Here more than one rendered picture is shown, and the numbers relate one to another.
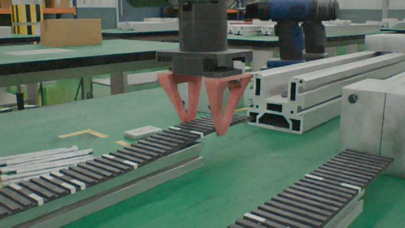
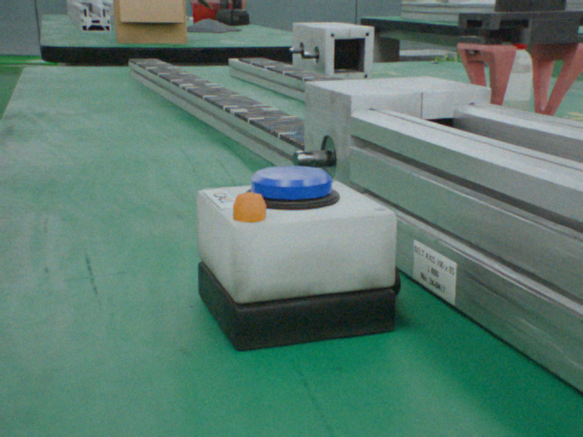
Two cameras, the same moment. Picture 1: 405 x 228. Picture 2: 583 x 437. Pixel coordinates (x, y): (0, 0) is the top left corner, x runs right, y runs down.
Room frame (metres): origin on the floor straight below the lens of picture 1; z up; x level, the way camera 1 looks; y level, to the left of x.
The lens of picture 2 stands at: (0.76, -0.80, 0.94)
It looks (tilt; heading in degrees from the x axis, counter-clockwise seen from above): 15 degrees down; 122
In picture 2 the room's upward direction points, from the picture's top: straight up
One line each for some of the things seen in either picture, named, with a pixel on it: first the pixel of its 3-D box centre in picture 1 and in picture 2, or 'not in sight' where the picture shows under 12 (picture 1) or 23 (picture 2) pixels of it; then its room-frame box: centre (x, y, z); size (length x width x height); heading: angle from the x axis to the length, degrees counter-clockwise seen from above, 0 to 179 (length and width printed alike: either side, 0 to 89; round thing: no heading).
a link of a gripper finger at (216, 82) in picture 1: (212, 95); (508, 75); (0.49, -0.01, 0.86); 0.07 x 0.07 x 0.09; 50
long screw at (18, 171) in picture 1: (62, 164); not in sight; (0.47, 0.16, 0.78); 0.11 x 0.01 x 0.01; 124
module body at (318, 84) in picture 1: (361, 75); not in sight; (0.95, -0.37, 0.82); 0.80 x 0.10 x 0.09; 140
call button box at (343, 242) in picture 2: not in sight; (307, 252); (0.54, -0.43, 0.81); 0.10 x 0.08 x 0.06; 50
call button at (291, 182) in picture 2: not in sight; (291, 191); (0.53, -0.44, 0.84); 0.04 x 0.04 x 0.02
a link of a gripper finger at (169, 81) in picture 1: (196, 93); (533, 74); (0.51, 0.01, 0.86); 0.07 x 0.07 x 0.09; 50
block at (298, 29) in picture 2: not in sight; (317, 49); (-0.12, 0.69, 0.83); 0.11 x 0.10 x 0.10; 50
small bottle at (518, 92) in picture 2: not in sight; (517, 65); (0.38, 0.35, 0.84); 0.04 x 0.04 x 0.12
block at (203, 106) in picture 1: (216, 83); not in sight; (0.80, -0.03, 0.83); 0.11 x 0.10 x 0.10; 54
